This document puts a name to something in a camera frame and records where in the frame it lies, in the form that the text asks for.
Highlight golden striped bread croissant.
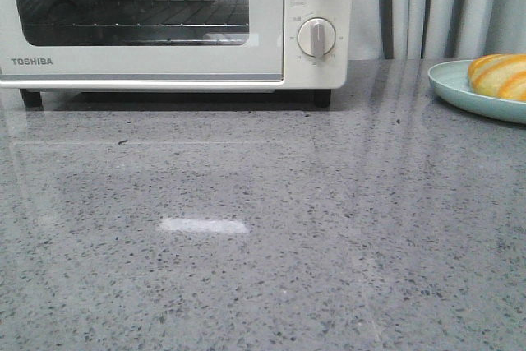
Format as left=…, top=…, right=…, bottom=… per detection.
left=468, top=54, right=525, bottom=102

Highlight white Toshiba toaster oven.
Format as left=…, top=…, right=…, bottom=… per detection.
left=15, top=0, right=351, bottom=107

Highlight metal wire oven rack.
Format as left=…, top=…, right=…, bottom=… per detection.
left=21, top=0, right=250, bottom=47

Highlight white oven glass door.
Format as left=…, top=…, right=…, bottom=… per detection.
left=1, top=0, right=284, bottom=92

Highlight pale grey curtain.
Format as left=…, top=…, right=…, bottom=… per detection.
left=348, top=0, right=525, bottom=60

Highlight light green round plate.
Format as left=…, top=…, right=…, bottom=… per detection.
left=427, top=60, right=525, bottom=125

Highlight lower oven control knob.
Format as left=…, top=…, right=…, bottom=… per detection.
left=298, top=18, right=335, bottom=58

